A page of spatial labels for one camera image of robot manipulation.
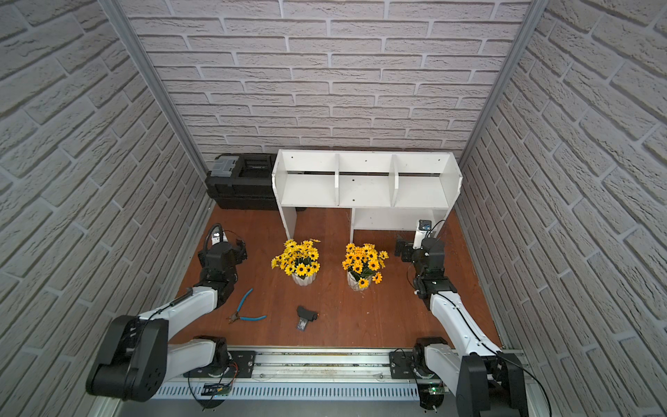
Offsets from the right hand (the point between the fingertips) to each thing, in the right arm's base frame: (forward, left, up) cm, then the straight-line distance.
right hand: (416, 236), depth 85 cm
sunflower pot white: (-5, +40, -3) cm, 40 cm away
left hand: (+4, +65, -1) cm, 66 cm away
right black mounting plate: (-35, +10, -14) cm, 39 cm away
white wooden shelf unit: (+13, +10, +10) cm, 19 cm away
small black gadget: (-20, +38, -13) cm, 45 cm away
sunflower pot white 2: (-9, +19, -2) cm, 21 cm away
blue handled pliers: (-18, +61, -14) cm, 65 cm away
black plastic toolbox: (+28, +62, +3) cm, 69 cm away
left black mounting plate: (-31, +57, -14) cm, 66 cm away
